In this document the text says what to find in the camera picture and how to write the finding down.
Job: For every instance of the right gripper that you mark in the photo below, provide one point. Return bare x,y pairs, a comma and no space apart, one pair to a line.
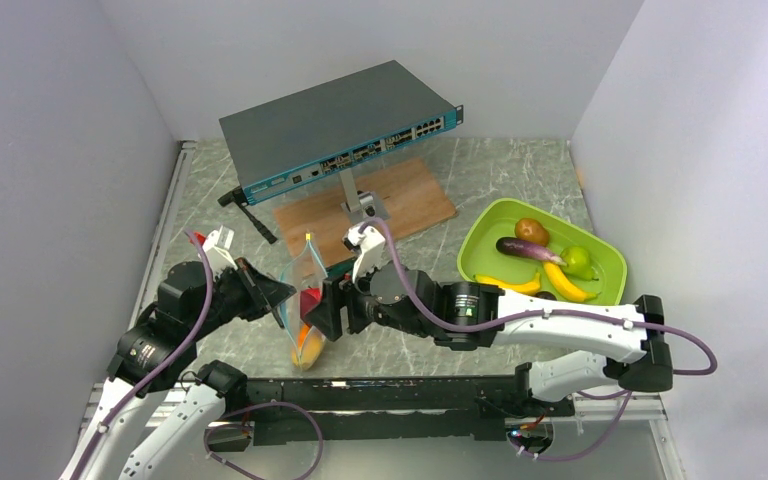
327,314

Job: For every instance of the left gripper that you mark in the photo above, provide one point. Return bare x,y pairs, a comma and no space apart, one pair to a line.
264,293

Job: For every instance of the red apple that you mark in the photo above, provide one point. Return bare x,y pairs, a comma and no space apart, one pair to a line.
309,299

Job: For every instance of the orange yellow mango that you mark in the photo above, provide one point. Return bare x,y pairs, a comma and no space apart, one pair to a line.
309,344

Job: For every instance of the clear zip top bag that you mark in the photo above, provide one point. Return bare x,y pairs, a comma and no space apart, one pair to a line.
306,274

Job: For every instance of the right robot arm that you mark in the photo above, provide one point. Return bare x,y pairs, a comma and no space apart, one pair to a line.
618,345

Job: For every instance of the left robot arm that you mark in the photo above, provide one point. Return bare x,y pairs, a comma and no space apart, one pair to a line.
195,299

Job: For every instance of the wooden board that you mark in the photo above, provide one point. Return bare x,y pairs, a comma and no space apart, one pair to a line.
407,192

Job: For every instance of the yellow banana left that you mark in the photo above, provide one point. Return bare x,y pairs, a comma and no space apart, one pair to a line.
529,288

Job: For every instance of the yellow banana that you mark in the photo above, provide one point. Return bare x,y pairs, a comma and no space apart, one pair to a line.
529,288
565,287

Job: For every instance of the purple eggplant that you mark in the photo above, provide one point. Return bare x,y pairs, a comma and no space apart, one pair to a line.
516,247

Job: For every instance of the brown kiwi fruit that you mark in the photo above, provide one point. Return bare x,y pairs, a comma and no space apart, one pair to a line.
531,230

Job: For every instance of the dark purple mangosteen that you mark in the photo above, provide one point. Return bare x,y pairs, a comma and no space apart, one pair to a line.
546,295

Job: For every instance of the yellow banana right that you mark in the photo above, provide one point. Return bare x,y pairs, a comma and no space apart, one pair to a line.
565,287

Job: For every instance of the green pear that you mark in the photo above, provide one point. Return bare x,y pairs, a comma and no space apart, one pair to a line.
578,263

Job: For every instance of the green handled screwdriver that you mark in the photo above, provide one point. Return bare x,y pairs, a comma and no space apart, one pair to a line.
341,269

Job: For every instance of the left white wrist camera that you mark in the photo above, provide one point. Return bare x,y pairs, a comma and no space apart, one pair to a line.
217,247

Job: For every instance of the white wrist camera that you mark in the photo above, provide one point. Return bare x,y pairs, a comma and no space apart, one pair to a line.
368,245
217,247

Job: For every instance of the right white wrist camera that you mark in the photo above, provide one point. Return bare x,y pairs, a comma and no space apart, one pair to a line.
368,245

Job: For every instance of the grey metal stand bracket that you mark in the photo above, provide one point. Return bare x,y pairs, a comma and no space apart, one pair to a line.
360,205

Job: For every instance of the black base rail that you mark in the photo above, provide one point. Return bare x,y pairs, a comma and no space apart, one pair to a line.
279,411

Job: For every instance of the grey teal network switch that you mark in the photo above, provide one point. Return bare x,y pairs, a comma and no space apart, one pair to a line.
306,136

